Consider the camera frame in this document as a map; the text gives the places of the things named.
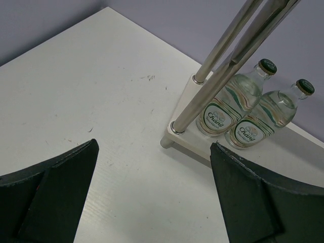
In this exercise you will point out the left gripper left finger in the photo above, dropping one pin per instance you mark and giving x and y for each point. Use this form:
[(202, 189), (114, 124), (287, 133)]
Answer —
[(44, 202)]

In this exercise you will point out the clear soda water bottle right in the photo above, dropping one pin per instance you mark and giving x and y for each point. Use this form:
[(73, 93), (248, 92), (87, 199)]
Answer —
[(275, 110)]

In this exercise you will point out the white two-tier wooden shelf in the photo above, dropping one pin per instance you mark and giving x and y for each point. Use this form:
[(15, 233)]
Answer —
[(292, 151)]

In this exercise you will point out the clear soda water bottle left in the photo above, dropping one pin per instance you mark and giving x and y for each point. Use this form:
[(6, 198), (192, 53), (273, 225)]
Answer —
[(235, 100)]

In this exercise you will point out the clear soda water bottle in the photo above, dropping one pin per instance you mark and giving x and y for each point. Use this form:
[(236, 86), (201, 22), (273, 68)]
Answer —
[(235, 100), (275, 110)]

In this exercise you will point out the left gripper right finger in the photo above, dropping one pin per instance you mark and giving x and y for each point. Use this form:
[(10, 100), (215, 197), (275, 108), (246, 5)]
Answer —
[(260, 205)]

